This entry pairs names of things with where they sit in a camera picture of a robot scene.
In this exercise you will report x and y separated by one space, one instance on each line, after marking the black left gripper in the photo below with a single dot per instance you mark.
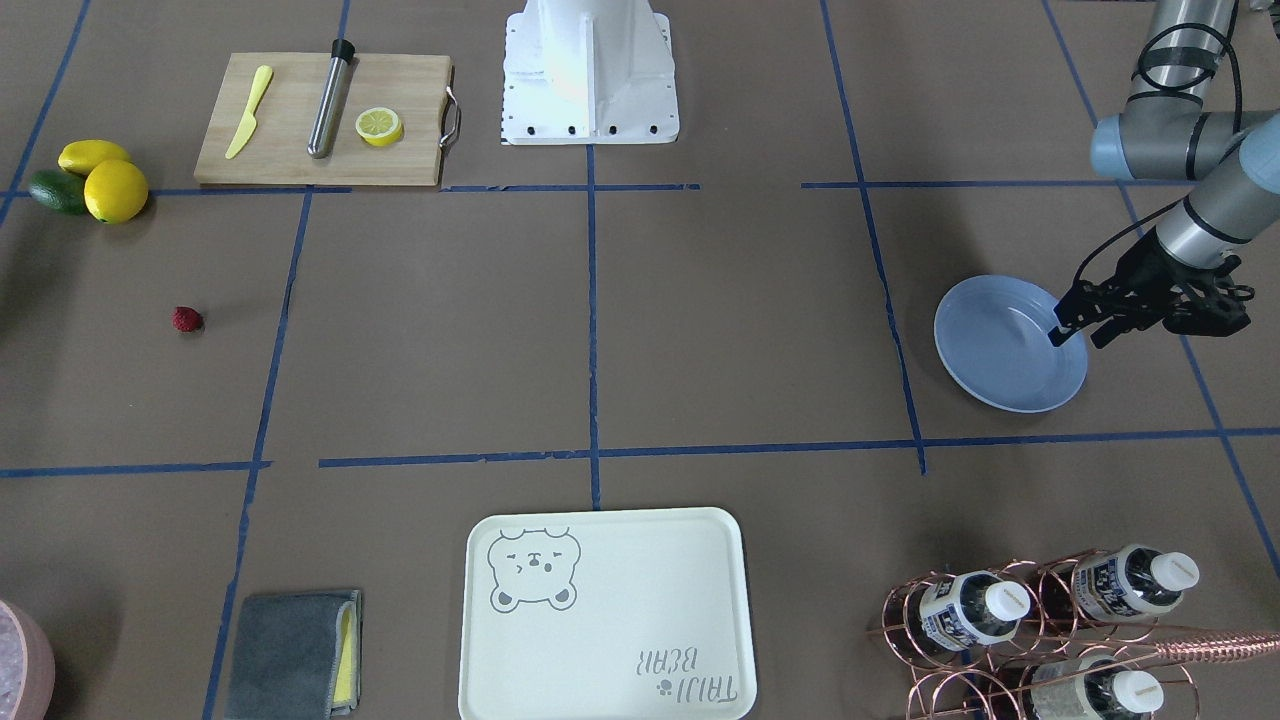
1146 268

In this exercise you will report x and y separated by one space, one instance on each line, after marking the blue plate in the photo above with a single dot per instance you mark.
992 333

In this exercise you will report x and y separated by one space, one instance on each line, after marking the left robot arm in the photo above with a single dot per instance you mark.
1165 134

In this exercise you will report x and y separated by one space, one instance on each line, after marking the red strawberry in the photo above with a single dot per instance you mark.
187 319

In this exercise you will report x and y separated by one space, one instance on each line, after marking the dark drink bottle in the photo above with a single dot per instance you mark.
957 614
1092 687
1134 583

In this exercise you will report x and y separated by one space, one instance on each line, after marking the dark drink bottle front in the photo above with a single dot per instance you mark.
1092 687

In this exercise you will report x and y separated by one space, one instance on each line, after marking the cream bear tray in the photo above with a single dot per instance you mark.
630 614

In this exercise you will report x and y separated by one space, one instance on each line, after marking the lemon half slice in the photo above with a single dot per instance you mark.
379 127

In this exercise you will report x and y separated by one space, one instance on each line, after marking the steel muddler black cap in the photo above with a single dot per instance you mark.
322 137

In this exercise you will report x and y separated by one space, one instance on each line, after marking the grey yellow folded cloth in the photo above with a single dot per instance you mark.
297 656

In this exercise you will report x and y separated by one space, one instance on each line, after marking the yellow plastic knife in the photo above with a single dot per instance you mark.
248 122

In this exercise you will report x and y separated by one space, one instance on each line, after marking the large yellow lemon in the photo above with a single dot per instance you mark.
115 191

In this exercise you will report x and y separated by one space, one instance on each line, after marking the small yellow lemon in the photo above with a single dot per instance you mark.
82 156

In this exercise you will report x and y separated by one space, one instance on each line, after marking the green lime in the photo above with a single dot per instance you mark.
58 191

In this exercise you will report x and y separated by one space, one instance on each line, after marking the pink bowl of ice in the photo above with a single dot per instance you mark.
27 667

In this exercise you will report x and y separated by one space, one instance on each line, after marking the copper wire bottle rack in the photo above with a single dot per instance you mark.
990 682

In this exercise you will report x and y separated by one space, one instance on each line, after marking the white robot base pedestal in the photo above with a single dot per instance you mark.
588 73

